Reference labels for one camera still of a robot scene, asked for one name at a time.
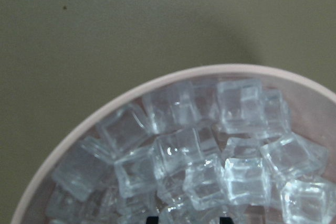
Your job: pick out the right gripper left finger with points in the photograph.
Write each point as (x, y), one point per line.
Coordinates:
(152, 220)

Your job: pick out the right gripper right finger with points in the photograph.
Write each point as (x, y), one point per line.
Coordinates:
(225, 220)

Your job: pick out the pink bowl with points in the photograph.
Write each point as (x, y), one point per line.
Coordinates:
(313, 115)

